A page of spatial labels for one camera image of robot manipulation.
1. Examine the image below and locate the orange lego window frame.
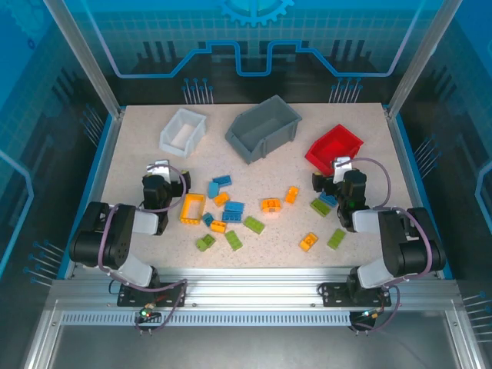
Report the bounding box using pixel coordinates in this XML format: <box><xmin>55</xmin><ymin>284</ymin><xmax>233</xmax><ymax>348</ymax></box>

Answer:
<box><xmin>179</xmin><ymin>192</ymin><xmax>207</xmax><ymax>224</ymax></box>

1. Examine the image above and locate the red plastic bin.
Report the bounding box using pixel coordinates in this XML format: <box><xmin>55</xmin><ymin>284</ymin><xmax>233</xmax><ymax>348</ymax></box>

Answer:
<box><xmin>304</xmin><ymin>123</ymin><xmax>364</xmax><ymax>175</ymax></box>

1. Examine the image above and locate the white plastic bin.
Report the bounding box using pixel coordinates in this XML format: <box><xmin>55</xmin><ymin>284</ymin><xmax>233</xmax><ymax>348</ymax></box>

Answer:
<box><xmin>159</xmin><ymin>108</ymin><xmax>208</xmax><ymax>159</ymax></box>

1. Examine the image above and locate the small green lego brick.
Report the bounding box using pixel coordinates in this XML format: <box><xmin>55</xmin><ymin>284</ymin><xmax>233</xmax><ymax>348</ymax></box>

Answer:
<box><xmin>195</xmin><ymin>234</ymin><xmax>216</xmax><ymax>253</ymax></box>

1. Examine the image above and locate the grey plastic bin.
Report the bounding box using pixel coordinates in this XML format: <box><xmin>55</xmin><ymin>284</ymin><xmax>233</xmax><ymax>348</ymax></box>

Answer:
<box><xmin>224</xmin><ymin>94</ymin><xmax>303</xmax><ymax>165</ymax></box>

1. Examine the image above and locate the aluminium mounting beam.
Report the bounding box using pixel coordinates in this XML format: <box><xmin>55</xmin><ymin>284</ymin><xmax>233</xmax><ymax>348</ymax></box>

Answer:
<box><xmin>48</xmin><ymin>267</ymin><xmax>460</xmax><ymax>312</ymax></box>

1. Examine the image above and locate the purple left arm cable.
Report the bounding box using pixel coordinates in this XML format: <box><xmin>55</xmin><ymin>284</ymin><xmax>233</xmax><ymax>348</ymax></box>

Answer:
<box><xmin>98</xmin><ymin>161</ymin><xmax>188</xmax><ymax>288</ymax></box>

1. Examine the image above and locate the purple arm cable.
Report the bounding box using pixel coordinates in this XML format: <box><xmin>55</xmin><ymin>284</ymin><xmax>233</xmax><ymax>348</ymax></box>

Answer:
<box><xmin>98</xmin><ymin>161</ymin><xmax>188</xmax><ymax>288</ymax></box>
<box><xmin>345</xmin><ymin>157</ymin><xmax>439</xmax><ymax>288</ymax></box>

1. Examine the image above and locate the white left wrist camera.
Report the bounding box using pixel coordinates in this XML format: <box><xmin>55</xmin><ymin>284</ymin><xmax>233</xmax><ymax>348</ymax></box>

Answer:
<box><xmin>147</xmin><ymin>158</ymin><xmax>173</xmax><ymax>181</ymax></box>

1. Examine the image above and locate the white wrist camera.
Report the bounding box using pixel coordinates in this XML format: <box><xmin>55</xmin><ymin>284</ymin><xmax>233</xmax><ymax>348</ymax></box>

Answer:
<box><xmin>332</xmin><ymin>156</ymin><xmax>353</xmax><ymax>184</ymax></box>
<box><xmin>147</xmin><ymin>158</ymin><xmax>173</xmax><ymax>181</ymax></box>

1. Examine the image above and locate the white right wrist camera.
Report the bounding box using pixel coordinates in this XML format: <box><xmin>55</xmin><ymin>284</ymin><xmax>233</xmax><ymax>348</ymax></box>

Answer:
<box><xmin>332</xmin><ymin>156</ymin><xmax>353</xmax><ymax>184</ymax></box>

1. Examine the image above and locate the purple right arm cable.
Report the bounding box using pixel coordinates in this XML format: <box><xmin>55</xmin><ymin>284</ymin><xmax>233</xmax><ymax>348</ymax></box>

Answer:
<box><xmin>345</xmin><ymin>157</ymin><xmax>439</xmax><ymax>288</ymax></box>

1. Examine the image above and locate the blue table side rail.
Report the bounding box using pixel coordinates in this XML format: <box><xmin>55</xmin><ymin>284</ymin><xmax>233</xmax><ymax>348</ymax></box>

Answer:
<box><xmin>387</xmin><ymin>109</ymin><xmax>457</xmax><ymax>281</ymax></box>
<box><xmin>56</xmin><ymin>109</ymin><xmax>126</xmax><ymax>281</ymax></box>

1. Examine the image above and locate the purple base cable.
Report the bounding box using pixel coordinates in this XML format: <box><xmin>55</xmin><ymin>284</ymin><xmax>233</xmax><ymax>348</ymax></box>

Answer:
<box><xmin>347</xmin><ymin>284</ymin><xmax>403</xmax><ymax>336</ymax></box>
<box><xmin>132</xmin><ymin>278</ymin><xmax>189</xmax><ymax>336</ymax></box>

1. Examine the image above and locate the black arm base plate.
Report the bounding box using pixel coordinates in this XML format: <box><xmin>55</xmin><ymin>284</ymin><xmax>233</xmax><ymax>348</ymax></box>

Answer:
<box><xmin>320</xmin><ymin>282</ymin><xmax>393</xmax><ymax>308</ymax></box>
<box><xmin>117</xmin><ymin>282</ymin><xmax>188</xmax><ymax>308</ymax></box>

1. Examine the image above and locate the slotted grey cable duct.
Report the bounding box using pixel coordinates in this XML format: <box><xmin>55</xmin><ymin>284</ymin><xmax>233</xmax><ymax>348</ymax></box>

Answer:
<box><xmin>60</xmin><ymin>311</ymin><xmax>353</xmax><ymax>324</ymax></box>

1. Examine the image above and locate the aluminium frame post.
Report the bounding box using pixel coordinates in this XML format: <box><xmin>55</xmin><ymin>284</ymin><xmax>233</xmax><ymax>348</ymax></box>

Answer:
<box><xmin>42</xmin><ymin>0</ymin><xmax>126</xmax><ymax>118</ymax></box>
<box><xmin>386</xmin><ymin>0</ymin><xmax>450</xmax><ymax>118</ymax></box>

